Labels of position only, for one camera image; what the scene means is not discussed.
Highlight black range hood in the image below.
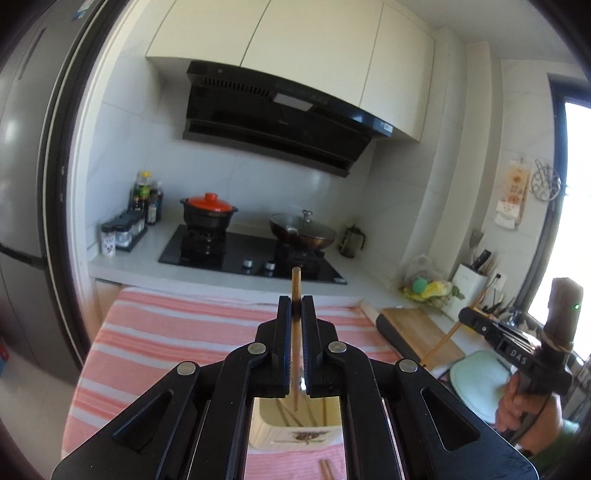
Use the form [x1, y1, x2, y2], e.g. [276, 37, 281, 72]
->
[182, 60, 395, 179]

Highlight window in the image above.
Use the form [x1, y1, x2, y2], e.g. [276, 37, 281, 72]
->
[521, 73, 591, 372]

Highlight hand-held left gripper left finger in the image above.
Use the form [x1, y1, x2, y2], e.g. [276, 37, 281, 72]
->
[51, 296, 293, 480]

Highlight person's right hand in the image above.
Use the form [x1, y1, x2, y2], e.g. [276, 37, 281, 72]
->
[495, 382, 565, 454]

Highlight wall calendar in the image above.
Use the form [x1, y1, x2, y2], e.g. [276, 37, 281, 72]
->
[492, 154, 530, 230]

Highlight wooden cutting board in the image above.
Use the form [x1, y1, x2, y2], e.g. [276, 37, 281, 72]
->
[381, 306, 467, 368]

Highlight cream utensil holder box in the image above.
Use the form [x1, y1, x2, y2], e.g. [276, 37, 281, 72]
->
[249, 397, 345, 456]

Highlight wok with glass lid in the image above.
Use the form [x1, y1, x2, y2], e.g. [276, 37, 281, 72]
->
[269, 209, 338, 250]

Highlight person's right forearm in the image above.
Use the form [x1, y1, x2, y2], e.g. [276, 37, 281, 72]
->
[530, 419, 583, 477]

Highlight cream wall cabinets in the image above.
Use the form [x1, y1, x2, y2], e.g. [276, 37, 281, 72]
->
[145, 0, 437, 143]

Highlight black gas stove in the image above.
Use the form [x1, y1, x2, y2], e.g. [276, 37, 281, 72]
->
[158, 224, 348, 285]

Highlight pink white striped tablecloth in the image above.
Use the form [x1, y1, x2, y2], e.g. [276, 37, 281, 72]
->
[62, 286, 419, 480]

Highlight grey refrigerator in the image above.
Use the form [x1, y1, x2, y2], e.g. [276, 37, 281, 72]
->
[0, 0, 108, 385]

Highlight glass french press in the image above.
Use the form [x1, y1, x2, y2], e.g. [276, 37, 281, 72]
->
[339, 223, 367, 260]

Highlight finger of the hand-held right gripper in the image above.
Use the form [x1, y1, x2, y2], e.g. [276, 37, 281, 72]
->
[458, 306, 499, 345]

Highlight bag of produce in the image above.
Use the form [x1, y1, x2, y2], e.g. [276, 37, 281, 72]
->
[402, 253, 465, 304]

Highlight green cutting board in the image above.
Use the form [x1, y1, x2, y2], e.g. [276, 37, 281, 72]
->
[448, 349, 513, 426]

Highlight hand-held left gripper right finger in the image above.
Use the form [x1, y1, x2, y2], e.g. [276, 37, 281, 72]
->
[301, 295, 539, 480]

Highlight black clay pot red lid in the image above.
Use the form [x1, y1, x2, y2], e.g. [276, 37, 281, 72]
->
[180, 192, 240, 232]

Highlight white knife block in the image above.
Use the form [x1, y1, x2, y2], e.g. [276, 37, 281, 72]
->
[450, 237, 493, 317]

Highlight wire trivet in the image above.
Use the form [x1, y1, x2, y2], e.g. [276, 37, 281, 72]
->
[530, 159, 563, 202]

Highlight spice jars and bottles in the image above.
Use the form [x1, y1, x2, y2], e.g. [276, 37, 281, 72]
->
[100, 210, 148, 257]

